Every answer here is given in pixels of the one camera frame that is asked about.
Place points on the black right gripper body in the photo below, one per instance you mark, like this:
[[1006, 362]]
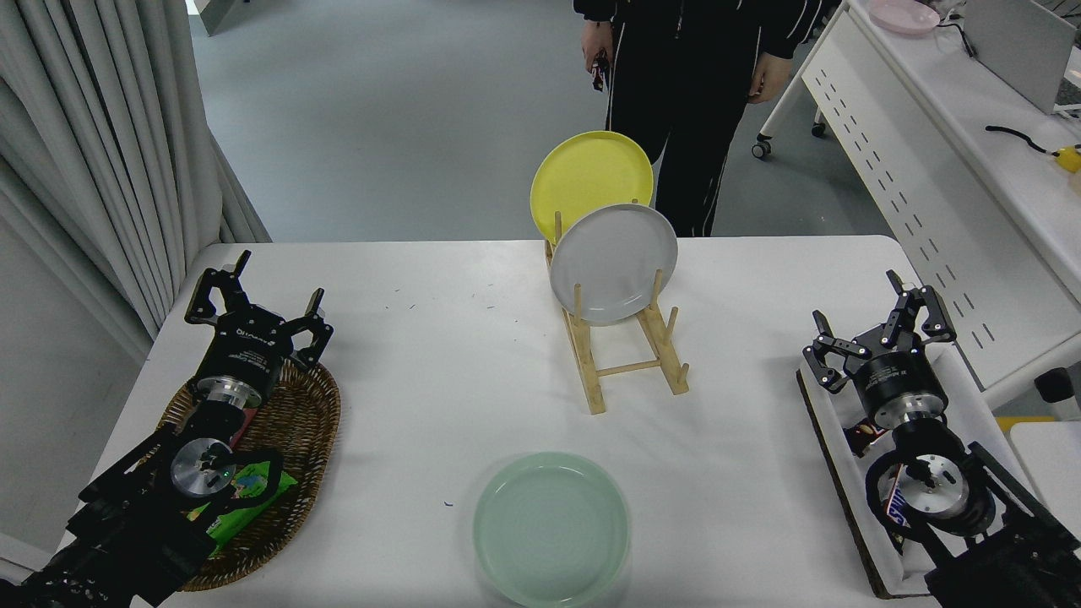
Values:
[[897, 380]]

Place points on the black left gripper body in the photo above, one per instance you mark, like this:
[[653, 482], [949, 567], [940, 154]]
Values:
[[245, 355]]

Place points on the mint green plate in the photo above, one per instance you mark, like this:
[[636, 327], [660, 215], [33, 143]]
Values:
[[551, 532]]

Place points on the small black handheld device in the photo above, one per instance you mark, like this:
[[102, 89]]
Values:
[[600, 72]]

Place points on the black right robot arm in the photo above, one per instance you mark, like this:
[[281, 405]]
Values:
[[1005, 549]]

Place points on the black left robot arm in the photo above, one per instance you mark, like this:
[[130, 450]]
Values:
[[127, 523]]

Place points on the wooden plate rack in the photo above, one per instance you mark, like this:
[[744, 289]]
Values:
[[591, 380]]

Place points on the grey plate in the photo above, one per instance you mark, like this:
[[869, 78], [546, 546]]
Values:
[[612, 262]]

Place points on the pink plate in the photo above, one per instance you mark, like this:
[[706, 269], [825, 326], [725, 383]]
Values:
[[902, 15]]

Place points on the yellow plate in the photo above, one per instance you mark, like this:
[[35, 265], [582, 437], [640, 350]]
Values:
[[587, 173]]

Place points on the person's left hand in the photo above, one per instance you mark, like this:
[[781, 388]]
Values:
[[770, 78]]

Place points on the person's right hand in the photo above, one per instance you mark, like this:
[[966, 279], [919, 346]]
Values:
[[594, 42]]

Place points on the brown bar with white label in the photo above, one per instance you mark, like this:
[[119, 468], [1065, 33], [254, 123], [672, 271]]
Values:
[[863, 437]]

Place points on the red snack packet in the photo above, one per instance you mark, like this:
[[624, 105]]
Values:
[[245, 422]]

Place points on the brown wicker basket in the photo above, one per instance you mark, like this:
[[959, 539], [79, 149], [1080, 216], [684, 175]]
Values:
[[304, 422]]

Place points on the brown Snickers bar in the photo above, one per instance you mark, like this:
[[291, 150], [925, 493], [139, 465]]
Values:
[[893, 507]]

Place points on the white tray with brown rim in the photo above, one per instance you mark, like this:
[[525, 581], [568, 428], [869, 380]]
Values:
[[849, 498]]

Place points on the green snack packet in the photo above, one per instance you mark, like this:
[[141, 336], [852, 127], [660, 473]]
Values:
[[249, 498]]

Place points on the white perforated desk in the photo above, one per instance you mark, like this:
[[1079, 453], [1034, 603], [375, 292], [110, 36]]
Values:
[[971, 169]]

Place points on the grey curtain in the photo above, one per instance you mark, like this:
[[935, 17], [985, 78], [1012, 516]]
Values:
[[93, 152]]

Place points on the yellow object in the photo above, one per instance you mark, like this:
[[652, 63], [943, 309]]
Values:
[[1069, 159]]

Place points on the grey box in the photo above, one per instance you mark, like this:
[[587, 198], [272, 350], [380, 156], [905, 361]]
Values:
[[1018, 46]]

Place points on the person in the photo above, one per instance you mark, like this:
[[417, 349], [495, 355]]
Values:
[[684, 101]]

